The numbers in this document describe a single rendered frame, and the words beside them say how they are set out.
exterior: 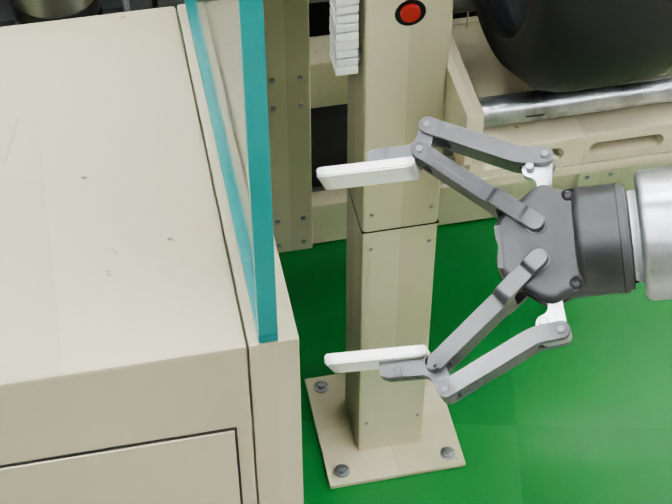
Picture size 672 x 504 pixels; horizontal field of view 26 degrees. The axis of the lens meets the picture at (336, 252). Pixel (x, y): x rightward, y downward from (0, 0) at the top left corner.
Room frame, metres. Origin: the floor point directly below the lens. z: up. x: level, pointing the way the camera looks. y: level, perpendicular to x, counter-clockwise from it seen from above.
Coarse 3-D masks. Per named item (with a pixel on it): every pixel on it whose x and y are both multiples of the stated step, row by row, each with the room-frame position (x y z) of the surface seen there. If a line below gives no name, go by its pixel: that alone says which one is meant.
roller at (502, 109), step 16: (656, 80) 1.70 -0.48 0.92; (496, 96) 1.67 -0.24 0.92; (512, 96) 1.67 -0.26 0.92; (528, 96) 1.67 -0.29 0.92; (544, 96) 1.67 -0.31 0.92; (560, 96) 1.67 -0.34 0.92; (576, 96) 1.67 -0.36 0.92; (592, 96) 1.67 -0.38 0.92; (608, 96) 1.68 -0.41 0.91; (624, 96) 1.68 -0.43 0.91; (640, 96) 1.68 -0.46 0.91; (656, 96) 1.69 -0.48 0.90; (496, 112) 1.64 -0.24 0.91; (512, 112) 1.64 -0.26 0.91; (528, 112) 1.65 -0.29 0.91; (544, 112) 1.65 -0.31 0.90; (560, 112) 1.66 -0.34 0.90; (576, 112) 1.66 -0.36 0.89; (592, 112) 1.67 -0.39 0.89
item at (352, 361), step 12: (384, 348) 0.63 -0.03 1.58; (396, 348) 0.63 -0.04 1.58; (408, 348) 0.63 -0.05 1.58; (420, 348) 0.63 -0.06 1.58; (336, 360) 0.63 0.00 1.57; (348, 360) 0.63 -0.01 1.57; (360, 360) 0.63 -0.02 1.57; (372, 360) 0.63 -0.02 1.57; (384, 360) 0.63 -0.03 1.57; (396, 360) 0.63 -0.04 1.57; (336, 372) 0.64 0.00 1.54
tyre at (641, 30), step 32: (480, 0) 1.83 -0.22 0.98; (512, 0) 1.90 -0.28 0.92; (544, 0) 1.57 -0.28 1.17; (576, 0) 1.55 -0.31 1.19; (608, 0) 1.54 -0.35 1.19; (640, 0) 1.55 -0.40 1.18; (512, 32) 1.83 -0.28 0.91; (544, 32) 1.57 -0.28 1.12; (576, 32) 1.54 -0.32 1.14; (608, 32) 1.54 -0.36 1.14; (640, 32) 1.55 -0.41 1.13; (512, 64) 1.67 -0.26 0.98; (544, 64) 1.59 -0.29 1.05; (576, 64) 1.56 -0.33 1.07; (608, 64) 1.56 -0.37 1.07; (640, 64) 1.58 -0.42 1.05
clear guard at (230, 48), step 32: (192, 0) 1.39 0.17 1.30; (224, 0) 1.05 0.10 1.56; (256, 0) 0.90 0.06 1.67; (192, 32) 1.36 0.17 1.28; (224, 32) 1.07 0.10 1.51; (256, 32) 0.90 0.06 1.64; (224, 64) 1.09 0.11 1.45; (256, 64) 0.90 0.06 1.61; (224, 96) 1.11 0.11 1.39; (256, 96) 0.89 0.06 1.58; (224, 128) 1.13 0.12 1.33; (256, 128) 0.89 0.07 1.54; (224, 160) 1.14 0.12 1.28; (256, 160) 0.89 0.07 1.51; (256, 192) 0.89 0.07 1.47; (256, 224) 0.89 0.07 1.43; (256, 256) 0.89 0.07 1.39; (256, 288) 0.89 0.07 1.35; (256, 320) 0.91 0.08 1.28
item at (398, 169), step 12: (324, 168) 0.75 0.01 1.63; (336, 168) 0.75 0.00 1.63; (348, 168) 0.75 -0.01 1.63; (360, 168) 0.75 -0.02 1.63; (372, 168) 0.75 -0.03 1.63; (384, 168) 0.75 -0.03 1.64; (396, 168) 0.75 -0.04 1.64; (408, 168) 0.75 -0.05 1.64; (324, 180) 0.75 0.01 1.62; (336, 180) 0.75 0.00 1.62; (348, 180) 0.75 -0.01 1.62; (360, 180) 0.76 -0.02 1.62; (372, 180) 0.76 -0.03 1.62; (384, 180) 0.76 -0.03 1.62; (396, 180) 0.76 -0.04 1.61; (408, 180) 0.76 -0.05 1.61
